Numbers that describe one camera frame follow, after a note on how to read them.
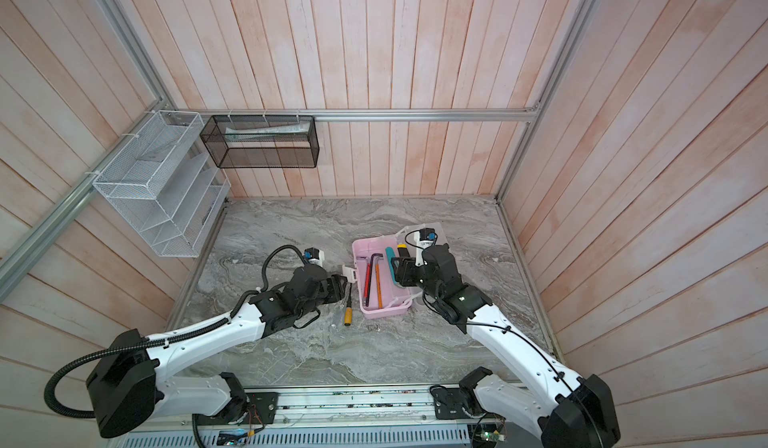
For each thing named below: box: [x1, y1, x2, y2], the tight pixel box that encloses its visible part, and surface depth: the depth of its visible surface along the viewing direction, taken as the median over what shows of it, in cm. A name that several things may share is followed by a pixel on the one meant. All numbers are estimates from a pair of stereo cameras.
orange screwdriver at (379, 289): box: [375, 256, 384, 309], surface depth 97 cm
